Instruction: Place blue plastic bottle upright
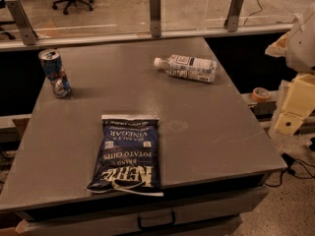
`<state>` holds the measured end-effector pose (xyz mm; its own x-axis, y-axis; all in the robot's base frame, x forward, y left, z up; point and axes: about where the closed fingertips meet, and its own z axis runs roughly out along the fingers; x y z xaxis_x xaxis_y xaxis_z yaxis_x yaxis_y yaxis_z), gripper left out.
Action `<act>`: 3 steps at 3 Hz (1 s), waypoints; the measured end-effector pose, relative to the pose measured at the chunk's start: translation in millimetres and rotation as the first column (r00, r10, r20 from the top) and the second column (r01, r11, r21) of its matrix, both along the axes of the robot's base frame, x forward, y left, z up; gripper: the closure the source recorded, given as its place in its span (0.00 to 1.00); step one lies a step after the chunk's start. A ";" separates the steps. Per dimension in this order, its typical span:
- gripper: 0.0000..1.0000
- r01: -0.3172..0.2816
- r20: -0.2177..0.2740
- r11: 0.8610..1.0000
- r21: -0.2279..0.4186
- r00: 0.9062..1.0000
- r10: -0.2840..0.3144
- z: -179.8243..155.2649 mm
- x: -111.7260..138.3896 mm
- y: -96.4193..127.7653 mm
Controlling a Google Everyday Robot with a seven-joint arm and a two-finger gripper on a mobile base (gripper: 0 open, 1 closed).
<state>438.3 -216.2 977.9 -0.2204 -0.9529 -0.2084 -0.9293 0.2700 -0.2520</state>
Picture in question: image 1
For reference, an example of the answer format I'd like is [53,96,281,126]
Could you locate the blue energy drink can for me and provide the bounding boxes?
[38,49,71,98]

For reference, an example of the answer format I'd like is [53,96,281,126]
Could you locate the blue potato chips bag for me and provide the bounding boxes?
[87,114,163,197]

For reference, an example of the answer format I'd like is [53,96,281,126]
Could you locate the black floor cable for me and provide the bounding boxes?
[264,152,315,188]

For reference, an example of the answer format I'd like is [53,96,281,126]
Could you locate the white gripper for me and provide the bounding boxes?
[265,4,315,135]

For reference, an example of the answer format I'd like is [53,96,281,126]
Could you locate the grey table drawer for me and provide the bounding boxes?
[16,186,268,236]

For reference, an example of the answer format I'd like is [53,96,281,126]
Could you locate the metal glass rail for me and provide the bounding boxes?
[0,23,293,52]

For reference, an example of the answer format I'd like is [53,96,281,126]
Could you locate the left metal glass bracket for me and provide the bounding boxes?
[5,0,37,45]

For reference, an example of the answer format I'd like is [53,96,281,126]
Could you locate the clear plastic water bottle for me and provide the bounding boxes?
[154,54,218,84]

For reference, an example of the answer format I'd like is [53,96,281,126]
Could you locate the metal glass bracket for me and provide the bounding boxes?
[5,0,37,45]
[150,0,161,37]
[223,0,244,32]

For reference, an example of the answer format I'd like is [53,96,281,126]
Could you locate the right metal glass bracket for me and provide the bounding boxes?
[223,0,244,32]

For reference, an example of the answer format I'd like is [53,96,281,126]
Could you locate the black drawer handle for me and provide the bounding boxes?
[137,211,176,231]

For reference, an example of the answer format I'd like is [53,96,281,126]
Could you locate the middle metal glass bracket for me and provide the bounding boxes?
[150,0,161,37]

